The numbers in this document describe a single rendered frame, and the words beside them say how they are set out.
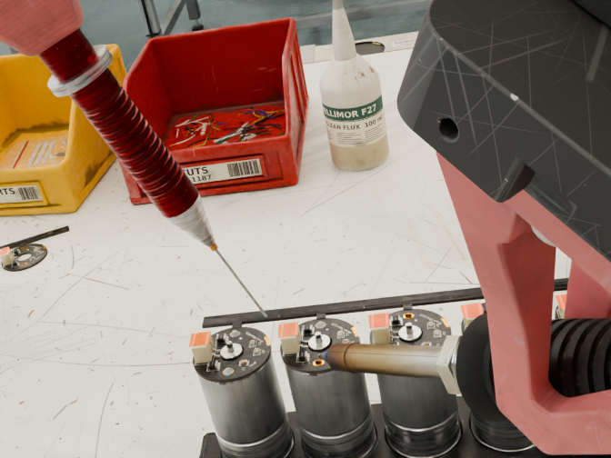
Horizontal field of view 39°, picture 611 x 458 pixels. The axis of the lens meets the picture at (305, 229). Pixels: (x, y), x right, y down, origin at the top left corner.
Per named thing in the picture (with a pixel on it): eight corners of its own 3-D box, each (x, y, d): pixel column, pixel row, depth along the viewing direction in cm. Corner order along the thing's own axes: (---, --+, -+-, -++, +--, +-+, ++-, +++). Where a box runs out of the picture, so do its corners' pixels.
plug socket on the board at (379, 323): (399, 343, 26) (396, 326, 25) (371, 346, 26) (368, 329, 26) (398, 327, 26) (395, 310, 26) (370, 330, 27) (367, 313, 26)
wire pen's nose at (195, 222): (189, 244, 23) (158, 204, 22) (224, 222, 23) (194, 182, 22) (197, 264, 22) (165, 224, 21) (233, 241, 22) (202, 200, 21)
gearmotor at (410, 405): (466, 474, 27) (454, 353, 25) (390, 481, 28) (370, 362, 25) (458, 419, 30) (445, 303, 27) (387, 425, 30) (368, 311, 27)
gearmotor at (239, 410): (295, 488, 28) (265, 373, 26) (223, 493, 29) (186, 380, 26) (299, 433, 30) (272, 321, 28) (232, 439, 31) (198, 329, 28)
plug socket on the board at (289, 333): (308, 353, 26) (305, 336, 26) (280, 355, 26) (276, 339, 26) (309, 336, 27) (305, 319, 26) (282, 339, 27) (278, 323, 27)
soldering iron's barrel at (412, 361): (329, 393, 24) (487, 413, 19) (305, 346, 24) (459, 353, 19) (365, 365, 25) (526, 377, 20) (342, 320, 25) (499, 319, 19)
